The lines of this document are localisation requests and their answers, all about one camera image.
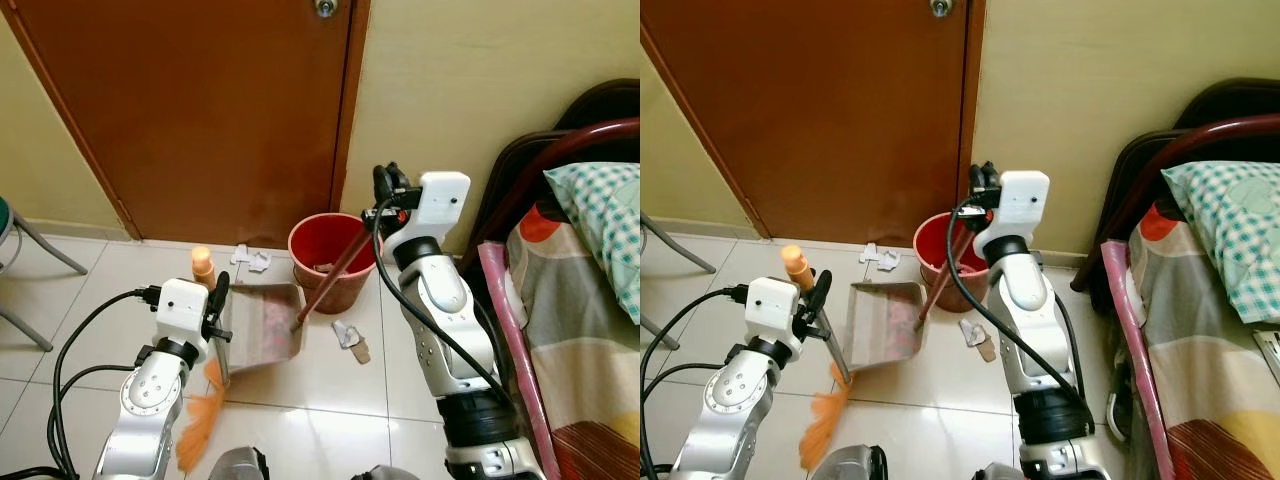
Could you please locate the small white paper scrap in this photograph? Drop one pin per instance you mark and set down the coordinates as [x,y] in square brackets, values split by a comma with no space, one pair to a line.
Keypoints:
[240,254]
[871,252]

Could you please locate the orange bristle broom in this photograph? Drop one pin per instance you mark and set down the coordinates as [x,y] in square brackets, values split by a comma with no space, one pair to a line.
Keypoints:
[822,425]
[200,425]

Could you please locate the robot right leg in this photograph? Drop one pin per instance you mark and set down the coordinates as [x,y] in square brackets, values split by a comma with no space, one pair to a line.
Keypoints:
[1005,472]
[385,474]

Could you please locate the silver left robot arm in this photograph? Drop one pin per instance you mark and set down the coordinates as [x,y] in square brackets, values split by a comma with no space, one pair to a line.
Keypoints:
[725,410]
[145,410]

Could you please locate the white flat object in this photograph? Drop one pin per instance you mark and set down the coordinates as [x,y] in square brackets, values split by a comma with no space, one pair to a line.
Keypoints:
[1270,345]

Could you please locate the silver door knob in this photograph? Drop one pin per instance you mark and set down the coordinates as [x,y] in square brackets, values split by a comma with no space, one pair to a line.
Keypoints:
[325,8]
[940,7]

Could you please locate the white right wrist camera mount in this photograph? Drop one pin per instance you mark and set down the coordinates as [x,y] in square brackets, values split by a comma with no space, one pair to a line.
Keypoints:
[440,200]
[1020,200]

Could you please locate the white torn wrapper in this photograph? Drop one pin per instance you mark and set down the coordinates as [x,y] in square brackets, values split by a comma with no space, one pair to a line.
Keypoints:
[970,330]
[346,332]

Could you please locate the crumpled white paper scrap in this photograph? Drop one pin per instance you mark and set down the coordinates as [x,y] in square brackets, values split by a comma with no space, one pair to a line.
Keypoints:
[889,260]
[261,263]

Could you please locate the brown wooden door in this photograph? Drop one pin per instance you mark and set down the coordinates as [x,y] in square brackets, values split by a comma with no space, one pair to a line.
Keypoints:
[200,110]
[830,110]

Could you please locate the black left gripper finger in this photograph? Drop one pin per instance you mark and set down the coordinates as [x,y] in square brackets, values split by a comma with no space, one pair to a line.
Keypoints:
[822,290]
[222,290]

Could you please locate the dark brown bed headboard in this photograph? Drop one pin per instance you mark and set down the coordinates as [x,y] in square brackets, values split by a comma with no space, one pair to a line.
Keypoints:
[1125,170]
[510,170]

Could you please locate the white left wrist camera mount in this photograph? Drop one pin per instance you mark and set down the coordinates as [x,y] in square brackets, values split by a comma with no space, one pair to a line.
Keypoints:
[770,303]
[182,305]

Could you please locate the red plastic bucket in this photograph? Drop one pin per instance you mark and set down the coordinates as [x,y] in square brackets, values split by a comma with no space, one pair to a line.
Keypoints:
[312,240]
[935,245]

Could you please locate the green checkered pillow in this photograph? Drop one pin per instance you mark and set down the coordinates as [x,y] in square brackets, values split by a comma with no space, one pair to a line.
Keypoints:
[1230,230]
[605,225]

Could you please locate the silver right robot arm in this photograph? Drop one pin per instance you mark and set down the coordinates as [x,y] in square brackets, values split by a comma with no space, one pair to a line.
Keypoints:
[445,320]
[1035,320]

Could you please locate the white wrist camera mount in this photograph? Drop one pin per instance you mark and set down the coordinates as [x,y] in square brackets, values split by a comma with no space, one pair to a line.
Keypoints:
[182,305]
[1020,200]
[440,200]
[770,303]

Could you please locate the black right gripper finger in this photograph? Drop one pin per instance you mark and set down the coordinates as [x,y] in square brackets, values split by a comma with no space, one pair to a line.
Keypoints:
[397,175]
[975,185]
[989,170]
[382,185]

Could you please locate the grey legged stool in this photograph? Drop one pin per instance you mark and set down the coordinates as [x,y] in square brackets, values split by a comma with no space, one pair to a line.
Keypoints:
[45,245]
[680,245]

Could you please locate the brown cardboard scrap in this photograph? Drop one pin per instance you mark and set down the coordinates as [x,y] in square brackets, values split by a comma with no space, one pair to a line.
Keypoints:
[361,352]
[988,350]

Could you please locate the pink patterned mattress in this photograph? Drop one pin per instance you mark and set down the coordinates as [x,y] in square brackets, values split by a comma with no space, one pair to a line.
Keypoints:
[1135,330]
[515,340]

